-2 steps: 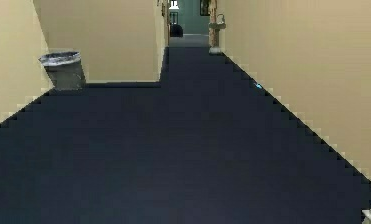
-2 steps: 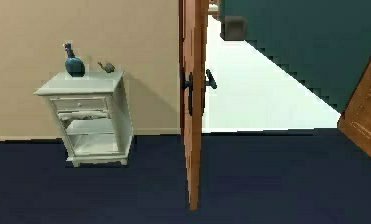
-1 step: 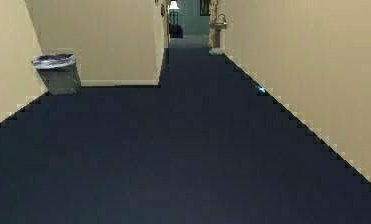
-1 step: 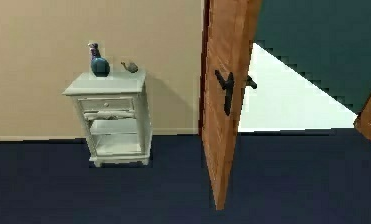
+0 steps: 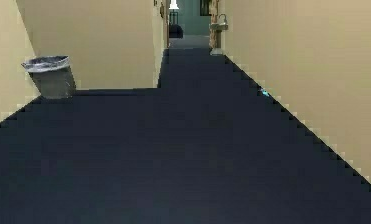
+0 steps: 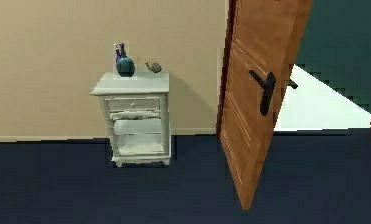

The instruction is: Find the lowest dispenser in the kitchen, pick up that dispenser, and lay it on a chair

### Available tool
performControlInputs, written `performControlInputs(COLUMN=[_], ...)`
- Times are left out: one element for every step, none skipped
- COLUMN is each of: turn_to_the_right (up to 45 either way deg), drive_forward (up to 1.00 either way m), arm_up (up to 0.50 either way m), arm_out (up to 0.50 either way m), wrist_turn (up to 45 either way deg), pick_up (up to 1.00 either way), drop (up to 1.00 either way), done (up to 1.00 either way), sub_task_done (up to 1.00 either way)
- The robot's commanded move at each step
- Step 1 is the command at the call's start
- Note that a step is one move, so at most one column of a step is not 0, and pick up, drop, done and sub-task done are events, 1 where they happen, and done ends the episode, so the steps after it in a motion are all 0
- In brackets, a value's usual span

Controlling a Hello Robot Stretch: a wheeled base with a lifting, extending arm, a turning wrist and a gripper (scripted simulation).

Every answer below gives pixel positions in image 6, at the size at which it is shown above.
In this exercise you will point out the small grey figurine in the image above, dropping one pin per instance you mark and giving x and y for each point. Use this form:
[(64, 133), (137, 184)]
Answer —
[(155, 67)]

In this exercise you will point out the white bedside table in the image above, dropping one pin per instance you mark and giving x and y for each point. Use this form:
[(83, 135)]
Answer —
[(136, 86)]

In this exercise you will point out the blue round vase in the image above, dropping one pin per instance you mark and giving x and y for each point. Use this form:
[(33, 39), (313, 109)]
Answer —
[(125, 66)]

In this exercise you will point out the brown wooden door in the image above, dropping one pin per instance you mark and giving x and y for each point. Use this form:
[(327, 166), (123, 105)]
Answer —
[(259, 40)]

